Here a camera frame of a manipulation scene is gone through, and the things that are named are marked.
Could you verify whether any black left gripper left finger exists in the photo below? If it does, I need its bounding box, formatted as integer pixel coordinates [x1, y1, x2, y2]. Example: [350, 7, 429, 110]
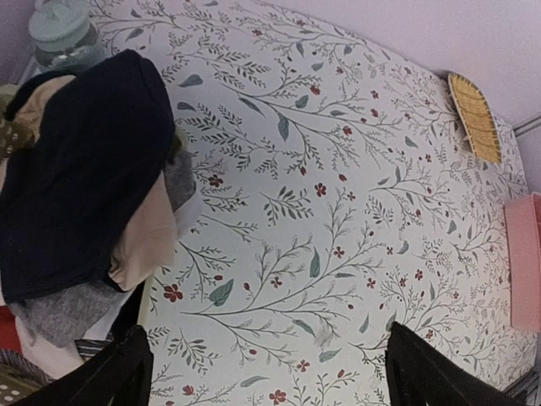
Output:
[25, 325, 153, 406]

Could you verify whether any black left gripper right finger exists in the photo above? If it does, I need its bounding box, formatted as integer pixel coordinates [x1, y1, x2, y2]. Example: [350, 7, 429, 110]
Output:
[386, 322, 521, 406]

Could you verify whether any navy underwear with cream waistband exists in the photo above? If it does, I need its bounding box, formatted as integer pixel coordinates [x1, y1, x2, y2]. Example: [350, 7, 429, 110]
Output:
[1, 50, 175, 303]

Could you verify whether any grey garment in basket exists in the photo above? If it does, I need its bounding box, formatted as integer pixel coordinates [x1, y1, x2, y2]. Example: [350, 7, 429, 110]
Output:
[8, 281, 132, 348]

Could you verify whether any red garment in basket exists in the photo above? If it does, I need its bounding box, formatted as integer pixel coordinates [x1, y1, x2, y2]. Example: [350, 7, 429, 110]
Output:
[0, 306, 22, 354]

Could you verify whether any beige garment in basket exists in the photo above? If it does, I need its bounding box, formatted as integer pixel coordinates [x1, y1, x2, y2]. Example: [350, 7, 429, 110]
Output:
[108, 174, 176, 291]

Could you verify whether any pink divided organizer box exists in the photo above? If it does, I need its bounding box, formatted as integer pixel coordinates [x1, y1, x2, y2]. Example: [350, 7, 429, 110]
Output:
[504, 193, 540, 332]

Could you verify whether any floral tablecloth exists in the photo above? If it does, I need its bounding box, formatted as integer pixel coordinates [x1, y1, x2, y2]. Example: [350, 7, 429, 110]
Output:
[90, 1, 536, 405]

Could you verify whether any yellow woven bamboo tray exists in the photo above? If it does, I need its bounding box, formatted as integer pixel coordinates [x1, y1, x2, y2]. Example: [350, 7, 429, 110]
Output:
[447, 73, 501, 164]

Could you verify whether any mint lidded glass jar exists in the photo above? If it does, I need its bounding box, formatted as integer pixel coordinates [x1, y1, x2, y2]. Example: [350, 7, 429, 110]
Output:
[28, 0, 106, 73]

